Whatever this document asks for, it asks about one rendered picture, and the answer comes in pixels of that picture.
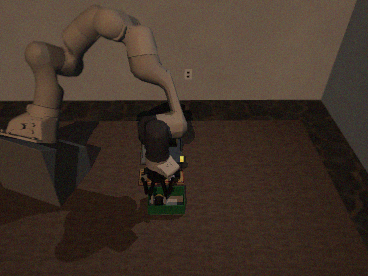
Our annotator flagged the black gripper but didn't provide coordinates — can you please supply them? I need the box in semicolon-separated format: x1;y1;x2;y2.
141;169;175;206

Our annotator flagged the green open box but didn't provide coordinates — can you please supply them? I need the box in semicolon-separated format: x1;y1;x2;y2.
148;186;185;215

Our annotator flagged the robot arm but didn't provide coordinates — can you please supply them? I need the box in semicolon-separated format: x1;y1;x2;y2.
0;5;187;178

